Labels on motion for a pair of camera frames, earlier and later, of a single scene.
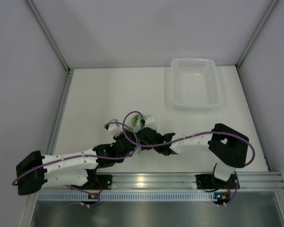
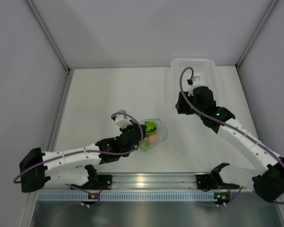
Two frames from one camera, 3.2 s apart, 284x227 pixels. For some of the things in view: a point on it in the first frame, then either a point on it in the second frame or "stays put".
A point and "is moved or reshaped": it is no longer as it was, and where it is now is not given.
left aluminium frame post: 49,34 stays put
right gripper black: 145,145 to 182,107
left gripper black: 122,134 stays put
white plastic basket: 195,83 stays put
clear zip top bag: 137,122 is moved or reshaped
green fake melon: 136,120 is moved or reshaped
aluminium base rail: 276,181 stays put
